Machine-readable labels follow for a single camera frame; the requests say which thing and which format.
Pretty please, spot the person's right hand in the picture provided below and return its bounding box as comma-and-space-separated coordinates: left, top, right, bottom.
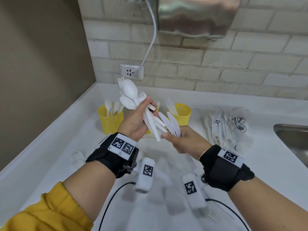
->
161, 125, 212, 160

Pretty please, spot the person's left hand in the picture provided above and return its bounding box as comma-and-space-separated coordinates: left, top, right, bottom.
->
117, 95, 159, 142

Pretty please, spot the white plastic knife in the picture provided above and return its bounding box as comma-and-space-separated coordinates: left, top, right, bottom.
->
158, 112, 174, 133
167, 112, 197, 170

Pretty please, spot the packed bundle of white cutlery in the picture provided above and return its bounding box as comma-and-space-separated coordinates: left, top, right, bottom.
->
204, 110, 231, 147

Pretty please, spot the bunch of sorted white spoons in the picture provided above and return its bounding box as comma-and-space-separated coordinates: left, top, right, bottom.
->
105, 98, 124, 117

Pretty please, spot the bunch of sorted white knives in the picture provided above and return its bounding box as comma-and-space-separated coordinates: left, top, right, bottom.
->
165, 98, 178, 116

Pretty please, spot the clear plastic cutlery bag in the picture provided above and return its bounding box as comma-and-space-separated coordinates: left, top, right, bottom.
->
204, 106, 254, 157

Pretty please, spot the person's right forearm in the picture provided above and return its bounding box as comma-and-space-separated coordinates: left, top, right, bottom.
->
227, 176, 308, 231

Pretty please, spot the person's left forearm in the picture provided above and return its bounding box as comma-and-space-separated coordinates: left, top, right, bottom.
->
62, 160, 116, 223

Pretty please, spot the black right wrist band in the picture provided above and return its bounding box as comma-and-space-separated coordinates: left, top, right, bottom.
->
199, 144, 255, 192

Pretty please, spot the black wrist band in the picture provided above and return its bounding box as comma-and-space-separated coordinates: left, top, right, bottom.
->
85, 133, 140, 179
199, 144, 255, 192

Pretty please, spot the black left wrist band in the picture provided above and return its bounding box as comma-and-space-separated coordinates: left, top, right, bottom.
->
85, 133, 140, 179

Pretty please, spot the steel sink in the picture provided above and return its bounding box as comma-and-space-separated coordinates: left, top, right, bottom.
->
273, 124, 308, 169

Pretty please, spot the yellow sleeve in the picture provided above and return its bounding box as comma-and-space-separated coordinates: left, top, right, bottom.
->
0, 181, 94, 231

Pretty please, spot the white wall socket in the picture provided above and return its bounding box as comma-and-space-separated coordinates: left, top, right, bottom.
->
120, 64, 144, 81

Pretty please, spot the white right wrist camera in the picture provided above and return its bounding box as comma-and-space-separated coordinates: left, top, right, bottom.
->
182, 173, 207, 210

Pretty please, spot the black camera cable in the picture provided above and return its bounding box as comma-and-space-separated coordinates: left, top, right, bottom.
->
98, 181, 136, 231
206, 198, 251, 231

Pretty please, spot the white power cable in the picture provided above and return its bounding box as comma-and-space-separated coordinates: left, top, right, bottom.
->
127, 0, 159, 79

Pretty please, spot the steel wall hand dryer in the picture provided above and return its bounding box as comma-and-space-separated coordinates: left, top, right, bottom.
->
158, 0, 242, 40

